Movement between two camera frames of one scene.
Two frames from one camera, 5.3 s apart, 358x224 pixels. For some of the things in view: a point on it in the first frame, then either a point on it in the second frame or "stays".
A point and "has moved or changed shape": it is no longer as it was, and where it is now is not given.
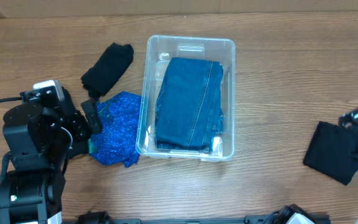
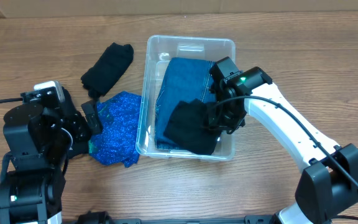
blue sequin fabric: [118, 142] stays
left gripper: [81, 125] stays
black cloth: [330, 152] has moved or changed shape
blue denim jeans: [188, 111] stays
